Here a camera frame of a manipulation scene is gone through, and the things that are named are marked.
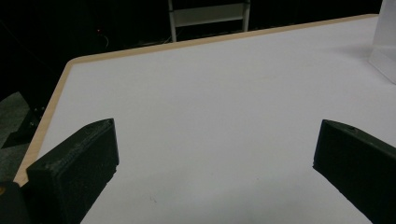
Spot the clear plastic pencil box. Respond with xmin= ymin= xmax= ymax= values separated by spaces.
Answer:
xmin=368 ymin=0 xmax=396 ymax=85

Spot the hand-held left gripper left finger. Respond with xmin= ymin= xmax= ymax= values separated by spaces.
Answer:
xmin=26 ymin=118 xmax=120 ymax=224

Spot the white metal stand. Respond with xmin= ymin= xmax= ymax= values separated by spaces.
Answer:
xmin=167 ymin=0 xmax=251 ymax=43

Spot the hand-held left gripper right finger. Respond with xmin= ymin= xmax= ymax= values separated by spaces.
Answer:
xmin=312 ymin=119 xmax=396 ymax=224

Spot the black stand base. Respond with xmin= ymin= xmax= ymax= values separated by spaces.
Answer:
xmin=1 ymin=105 xmax=45 ymax=149

